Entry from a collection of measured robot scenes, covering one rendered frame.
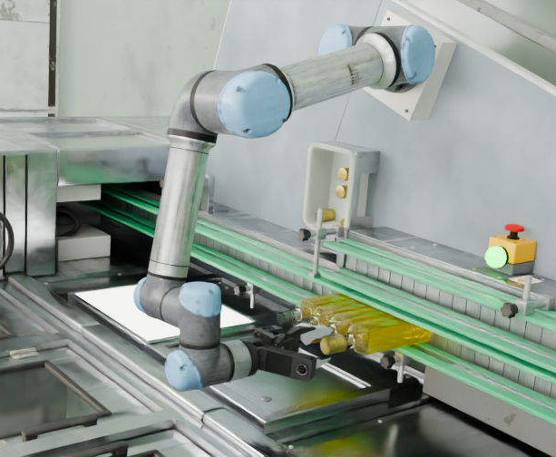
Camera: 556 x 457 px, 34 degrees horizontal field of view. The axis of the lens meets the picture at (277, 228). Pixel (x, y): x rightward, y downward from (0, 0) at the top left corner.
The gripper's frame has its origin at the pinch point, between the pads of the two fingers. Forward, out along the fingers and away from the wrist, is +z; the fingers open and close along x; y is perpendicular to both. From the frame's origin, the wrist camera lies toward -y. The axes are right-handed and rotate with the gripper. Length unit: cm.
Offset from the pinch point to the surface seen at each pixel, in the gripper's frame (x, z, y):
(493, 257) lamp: -19.2, 29.8, -15.0
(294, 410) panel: 11.9, -8.5, -0.8
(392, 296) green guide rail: -6.4, 21.6, 4.5
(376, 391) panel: 11.9, 13.3, -1.7
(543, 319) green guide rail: -13.5, 20.2, -35.3
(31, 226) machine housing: -1, -16, 113
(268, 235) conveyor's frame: -7, 30, 61
